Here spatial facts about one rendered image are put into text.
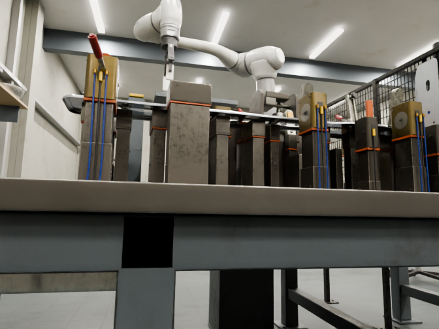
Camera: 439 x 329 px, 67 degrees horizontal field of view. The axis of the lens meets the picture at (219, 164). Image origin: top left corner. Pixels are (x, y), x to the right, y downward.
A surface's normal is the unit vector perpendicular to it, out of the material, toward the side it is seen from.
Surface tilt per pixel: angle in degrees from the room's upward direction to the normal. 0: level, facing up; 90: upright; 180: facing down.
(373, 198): 90
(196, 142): 90
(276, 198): 90
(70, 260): 90
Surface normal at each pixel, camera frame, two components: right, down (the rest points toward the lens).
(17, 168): 0.21, -0.14
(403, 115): -0.96, -0.06
